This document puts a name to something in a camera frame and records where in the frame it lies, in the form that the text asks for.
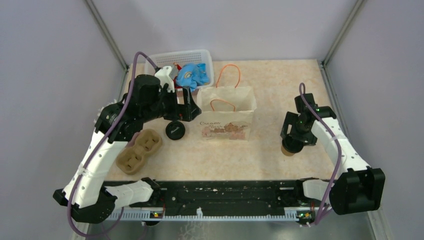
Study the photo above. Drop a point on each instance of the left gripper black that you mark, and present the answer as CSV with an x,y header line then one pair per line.
x,y
189,109

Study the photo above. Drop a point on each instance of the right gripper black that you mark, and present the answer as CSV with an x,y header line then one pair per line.
x,y
309,139

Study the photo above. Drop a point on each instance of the black cup lid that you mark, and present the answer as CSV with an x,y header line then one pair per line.
x,y
292,145

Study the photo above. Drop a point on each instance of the brown paper coffee cup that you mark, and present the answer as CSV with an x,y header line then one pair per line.
x,y
286,152

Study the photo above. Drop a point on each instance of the beige paper bag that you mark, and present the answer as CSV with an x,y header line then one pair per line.
x,y
227,112

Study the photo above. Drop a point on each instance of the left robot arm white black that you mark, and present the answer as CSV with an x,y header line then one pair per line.
x,y
119,137

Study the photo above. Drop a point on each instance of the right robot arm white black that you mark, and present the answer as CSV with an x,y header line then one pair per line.
x,y
354,186

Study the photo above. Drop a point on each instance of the black lid stack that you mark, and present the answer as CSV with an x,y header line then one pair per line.
x,y
175,130

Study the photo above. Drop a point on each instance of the blue cloth toy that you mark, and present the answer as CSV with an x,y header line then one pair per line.
x,y
193,75

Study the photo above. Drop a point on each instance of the red cloth toy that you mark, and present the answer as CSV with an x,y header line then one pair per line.
x,y
177,78

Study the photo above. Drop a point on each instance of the white plastic basket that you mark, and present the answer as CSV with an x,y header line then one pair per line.
x,y
181,58

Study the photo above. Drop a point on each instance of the white wrapped straws bundle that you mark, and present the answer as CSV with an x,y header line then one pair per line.
x,y
102,108

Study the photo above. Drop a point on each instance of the brown pulp cup carrier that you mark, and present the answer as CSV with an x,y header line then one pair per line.
x,y
135,155

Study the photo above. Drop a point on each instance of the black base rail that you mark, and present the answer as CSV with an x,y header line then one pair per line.
x,y
232,198

